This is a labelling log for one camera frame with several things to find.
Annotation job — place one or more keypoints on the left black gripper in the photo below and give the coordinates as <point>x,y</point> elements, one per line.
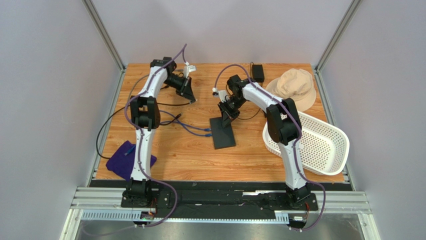
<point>186,92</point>

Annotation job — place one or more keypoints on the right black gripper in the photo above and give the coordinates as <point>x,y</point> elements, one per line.
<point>228,108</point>

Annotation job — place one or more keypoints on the black network switch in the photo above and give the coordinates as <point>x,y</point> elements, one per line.
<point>223,137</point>

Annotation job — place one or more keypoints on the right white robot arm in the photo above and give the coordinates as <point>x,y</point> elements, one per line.
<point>283,126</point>

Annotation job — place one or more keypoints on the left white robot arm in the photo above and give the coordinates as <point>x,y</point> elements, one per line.
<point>143,112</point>

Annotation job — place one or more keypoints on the black power adapter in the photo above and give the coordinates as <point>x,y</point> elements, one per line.
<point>257,73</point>

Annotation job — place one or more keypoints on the beige bucket hat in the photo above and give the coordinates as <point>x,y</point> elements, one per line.
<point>297,84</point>

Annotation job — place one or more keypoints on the purple cloth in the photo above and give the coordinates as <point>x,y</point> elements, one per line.
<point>122,161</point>

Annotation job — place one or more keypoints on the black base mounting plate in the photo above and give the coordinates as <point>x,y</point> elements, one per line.
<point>216,200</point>

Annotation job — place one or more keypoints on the white perforated plastic basket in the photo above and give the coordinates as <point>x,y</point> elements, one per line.
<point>324,148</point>

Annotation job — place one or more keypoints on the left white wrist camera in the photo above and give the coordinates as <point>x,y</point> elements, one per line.
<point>188,68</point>

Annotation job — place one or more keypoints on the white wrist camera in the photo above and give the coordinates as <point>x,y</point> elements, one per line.
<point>188,68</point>
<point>221,94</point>

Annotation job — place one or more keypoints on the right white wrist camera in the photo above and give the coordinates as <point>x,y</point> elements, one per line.
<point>221,94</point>

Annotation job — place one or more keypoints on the aluminium frame rail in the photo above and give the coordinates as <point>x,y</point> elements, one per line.
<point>92,204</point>

